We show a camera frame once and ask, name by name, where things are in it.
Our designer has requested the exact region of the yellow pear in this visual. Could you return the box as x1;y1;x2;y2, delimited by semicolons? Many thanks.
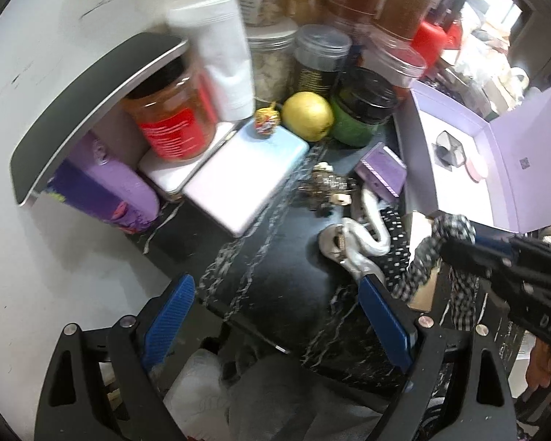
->
281;92;334;142

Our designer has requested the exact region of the clear jar with oats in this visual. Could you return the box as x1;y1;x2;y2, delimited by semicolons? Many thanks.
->
246;18;298;105

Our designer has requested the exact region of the purple rectangular product box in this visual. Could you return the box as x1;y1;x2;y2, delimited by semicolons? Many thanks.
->
355;142;407;204

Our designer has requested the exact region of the glass jar red label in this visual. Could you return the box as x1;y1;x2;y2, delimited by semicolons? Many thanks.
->
122;57;216;162

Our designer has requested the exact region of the black polka dot scrunchie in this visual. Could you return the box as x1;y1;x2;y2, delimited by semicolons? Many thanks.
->
375;207;410;287

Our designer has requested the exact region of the gold cardboard box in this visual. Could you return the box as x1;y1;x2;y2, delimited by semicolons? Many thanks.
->
404;211;446;312

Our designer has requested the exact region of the white paper towel roll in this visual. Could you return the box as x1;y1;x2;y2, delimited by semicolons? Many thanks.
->
166;0;255;122

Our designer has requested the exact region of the pastel blue pink box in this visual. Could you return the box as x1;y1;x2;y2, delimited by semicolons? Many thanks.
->
137;120;311;239

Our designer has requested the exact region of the purple soft pouch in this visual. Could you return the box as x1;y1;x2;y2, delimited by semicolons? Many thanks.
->
43;132;160;234

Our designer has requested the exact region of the clear jar orange label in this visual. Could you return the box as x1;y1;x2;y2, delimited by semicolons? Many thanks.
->
361;38;427;101

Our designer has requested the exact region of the green jar black lid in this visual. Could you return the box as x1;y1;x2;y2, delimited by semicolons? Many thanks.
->
329;67;399;147

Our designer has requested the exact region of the black white gingham scrunchie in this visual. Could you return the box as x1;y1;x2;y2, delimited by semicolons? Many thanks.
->
390;214;479;331

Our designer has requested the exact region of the pink round compact case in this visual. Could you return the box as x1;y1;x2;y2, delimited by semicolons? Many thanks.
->
465;158;489;183

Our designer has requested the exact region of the red plastic canister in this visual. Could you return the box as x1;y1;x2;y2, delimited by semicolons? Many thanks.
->
411;19;463;69

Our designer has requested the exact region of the lavender open gift box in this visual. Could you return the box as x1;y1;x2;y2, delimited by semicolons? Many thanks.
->
394;82;551;233

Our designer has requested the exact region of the white pearly hair claw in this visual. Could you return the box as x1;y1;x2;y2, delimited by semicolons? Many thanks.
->
318;188;391;284

